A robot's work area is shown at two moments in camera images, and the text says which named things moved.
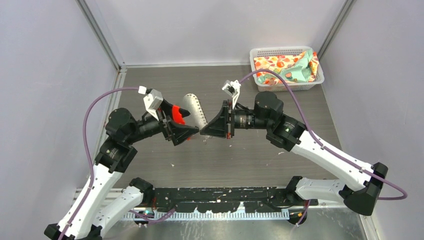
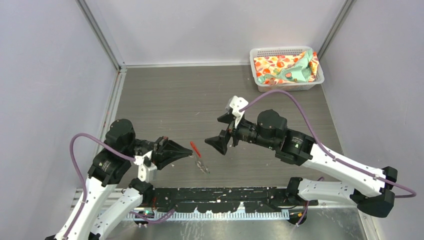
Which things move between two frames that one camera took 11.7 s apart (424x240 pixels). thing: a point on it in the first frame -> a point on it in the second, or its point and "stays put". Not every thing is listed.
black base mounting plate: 224,200 stays put
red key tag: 177,116 -> 195,149
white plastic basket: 267,51 stays put
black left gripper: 178,132 -> 165,151
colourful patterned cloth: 298,67 stays put
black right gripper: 217,126 -> 220,141
